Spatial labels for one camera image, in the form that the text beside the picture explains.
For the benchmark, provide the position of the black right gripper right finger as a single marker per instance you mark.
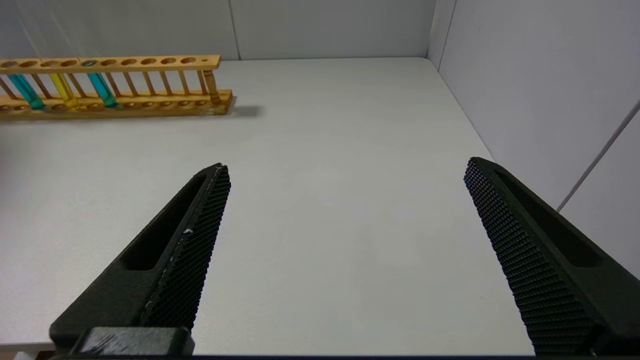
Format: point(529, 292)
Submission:
point(540, 260)

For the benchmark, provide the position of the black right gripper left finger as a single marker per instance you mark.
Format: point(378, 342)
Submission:
point(165, 280)

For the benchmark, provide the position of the test tube with blue-green liquid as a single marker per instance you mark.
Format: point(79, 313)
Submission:
point(26, 91)
point(102, 90)

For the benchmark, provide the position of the test tube with yellow liquid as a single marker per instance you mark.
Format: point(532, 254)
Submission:
point(64, 91)

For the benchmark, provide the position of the wooden test tube rack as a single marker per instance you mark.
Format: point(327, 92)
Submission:
point(210, 61)

